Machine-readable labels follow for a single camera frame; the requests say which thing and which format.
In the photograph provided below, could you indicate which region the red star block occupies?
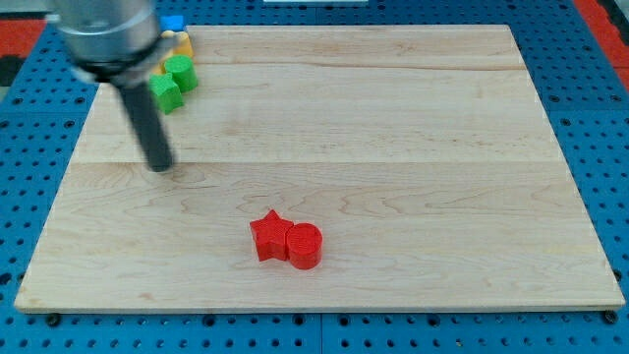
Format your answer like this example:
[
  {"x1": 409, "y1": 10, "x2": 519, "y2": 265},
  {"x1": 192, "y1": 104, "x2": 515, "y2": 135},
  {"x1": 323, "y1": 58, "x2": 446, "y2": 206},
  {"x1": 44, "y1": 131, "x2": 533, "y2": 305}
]
[{"x1": 250, "y1": 209, "x2": 294, "y2": 262}]

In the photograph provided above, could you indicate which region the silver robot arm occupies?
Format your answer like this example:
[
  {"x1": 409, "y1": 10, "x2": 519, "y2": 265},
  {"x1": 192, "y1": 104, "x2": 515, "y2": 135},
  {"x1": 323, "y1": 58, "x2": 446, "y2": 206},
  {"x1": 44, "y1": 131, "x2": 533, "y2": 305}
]
[{"x1": 46, "y1": 0, "x2": 180, "y2": 172}]

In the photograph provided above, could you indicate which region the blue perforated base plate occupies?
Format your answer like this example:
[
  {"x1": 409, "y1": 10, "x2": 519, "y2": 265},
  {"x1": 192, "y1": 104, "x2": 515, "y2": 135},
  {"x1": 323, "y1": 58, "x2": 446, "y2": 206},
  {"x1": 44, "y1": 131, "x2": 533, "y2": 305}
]
[{"x1": 1, "y1": 0, "x2": 628, "y2": 353}]

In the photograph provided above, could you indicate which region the blue cube block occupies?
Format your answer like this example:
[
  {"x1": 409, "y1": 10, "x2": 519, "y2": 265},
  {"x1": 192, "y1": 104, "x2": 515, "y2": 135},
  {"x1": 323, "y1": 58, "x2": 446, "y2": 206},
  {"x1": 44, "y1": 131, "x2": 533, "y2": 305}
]
[{"x1": 159, "y1": 15, "x2": 186, "y2": 31}]

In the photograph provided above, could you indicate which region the yellow hexagon block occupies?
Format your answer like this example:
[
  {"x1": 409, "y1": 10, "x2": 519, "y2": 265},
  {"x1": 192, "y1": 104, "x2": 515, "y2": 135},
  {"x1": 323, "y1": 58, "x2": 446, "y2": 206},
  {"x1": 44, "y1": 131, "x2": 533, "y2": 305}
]
[{"x1": 151, "y1": 29, "x2": 194, "y2": 75}]

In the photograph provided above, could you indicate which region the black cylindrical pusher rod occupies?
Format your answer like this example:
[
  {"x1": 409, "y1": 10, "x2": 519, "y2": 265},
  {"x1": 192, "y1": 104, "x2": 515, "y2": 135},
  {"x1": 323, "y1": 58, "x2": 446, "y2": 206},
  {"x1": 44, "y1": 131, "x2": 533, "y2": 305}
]
[{"x1": 117, "y1": 82, "x2": 174, "y2": 172}]

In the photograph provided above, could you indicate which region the green star block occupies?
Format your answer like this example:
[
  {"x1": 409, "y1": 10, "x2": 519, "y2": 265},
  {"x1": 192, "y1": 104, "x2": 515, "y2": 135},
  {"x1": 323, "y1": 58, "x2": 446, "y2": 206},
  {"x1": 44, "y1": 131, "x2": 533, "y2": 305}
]
[{"x1": 148, "y1": 73, "x2": 184, "y2": 114}]

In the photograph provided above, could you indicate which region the red cylinder block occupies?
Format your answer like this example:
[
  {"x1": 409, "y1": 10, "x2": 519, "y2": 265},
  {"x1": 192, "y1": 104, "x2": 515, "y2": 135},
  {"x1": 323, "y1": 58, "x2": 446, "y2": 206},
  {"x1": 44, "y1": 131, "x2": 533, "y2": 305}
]
[{"x1": 286, "y1": 223, "x2": 323, "y2": 269}]

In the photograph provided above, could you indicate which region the green cylinder block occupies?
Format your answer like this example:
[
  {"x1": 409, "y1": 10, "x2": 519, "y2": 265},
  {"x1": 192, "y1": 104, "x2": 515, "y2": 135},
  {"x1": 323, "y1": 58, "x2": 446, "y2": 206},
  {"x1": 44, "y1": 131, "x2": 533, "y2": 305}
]
[{"x1": 164, "y1": 54, "x2": 199, "y2": 92}]

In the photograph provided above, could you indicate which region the wooden board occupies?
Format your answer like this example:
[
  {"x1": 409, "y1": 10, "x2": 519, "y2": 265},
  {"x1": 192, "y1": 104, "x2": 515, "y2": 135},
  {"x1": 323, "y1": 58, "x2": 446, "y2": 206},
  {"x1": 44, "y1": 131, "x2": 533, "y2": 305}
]
[{"x1": 15, "y1": 25, "x2": 625, "y2": 314}]

